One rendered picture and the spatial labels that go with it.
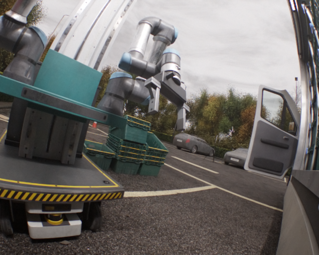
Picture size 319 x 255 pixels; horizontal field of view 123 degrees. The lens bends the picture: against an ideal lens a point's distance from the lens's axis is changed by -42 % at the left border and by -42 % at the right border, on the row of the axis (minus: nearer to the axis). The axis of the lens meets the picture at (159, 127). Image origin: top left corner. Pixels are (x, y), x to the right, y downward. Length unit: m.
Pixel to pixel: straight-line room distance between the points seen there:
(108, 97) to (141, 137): 1.32
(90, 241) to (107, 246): 0.09
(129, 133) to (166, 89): 1.50
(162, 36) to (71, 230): 1.11
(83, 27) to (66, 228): 1.06
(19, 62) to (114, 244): 0.94
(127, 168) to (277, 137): 2.67
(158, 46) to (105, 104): 0.43
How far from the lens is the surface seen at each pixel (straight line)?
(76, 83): 0.82
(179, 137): 11.85
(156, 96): 0.41
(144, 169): 2.21
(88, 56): 0.95
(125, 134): 1.90
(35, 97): 0.62
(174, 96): 0.50
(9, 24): 0.69
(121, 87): 0.78
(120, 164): 1.97
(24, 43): 0.68
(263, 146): 2.98
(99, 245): 0.86
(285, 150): 3.14
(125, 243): 0.91
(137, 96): 0.80
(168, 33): 0.92
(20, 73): 0.64
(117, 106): 0.75
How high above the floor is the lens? 0.63
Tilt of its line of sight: 3 degrees up
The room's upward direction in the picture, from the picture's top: 16 degrees clockwise
